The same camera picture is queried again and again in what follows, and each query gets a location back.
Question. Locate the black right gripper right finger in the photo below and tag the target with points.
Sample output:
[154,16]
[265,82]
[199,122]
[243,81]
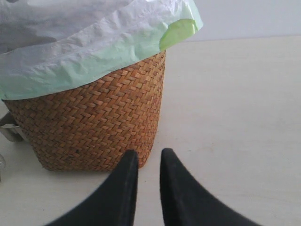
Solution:
[185,202]

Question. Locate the brown woven wicker bin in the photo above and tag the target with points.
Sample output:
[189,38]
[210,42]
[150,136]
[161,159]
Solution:
[90,127]

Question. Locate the translucent white bin liner bag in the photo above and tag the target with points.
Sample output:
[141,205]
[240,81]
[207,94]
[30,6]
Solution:
[49,46]

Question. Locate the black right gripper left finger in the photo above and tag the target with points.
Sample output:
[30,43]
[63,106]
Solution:
[113,203]

